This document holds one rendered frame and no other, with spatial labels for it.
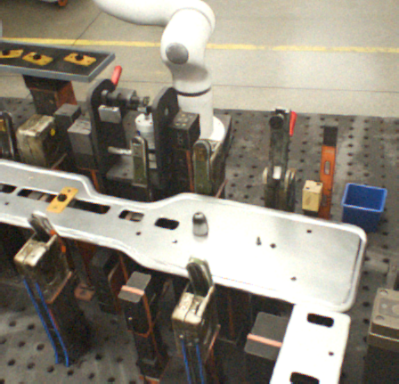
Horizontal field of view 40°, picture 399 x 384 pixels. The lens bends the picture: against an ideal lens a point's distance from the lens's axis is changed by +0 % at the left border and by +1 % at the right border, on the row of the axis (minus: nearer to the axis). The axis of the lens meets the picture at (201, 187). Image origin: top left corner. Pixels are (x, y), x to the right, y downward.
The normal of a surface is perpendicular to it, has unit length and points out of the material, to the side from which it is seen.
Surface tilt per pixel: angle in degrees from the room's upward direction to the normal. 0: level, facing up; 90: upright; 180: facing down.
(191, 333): 90
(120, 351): 0
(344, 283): 0
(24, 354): 0
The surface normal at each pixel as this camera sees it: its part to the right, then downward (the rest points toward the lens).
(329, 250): -0.08, -0.76
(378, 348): -0.36, 0.62
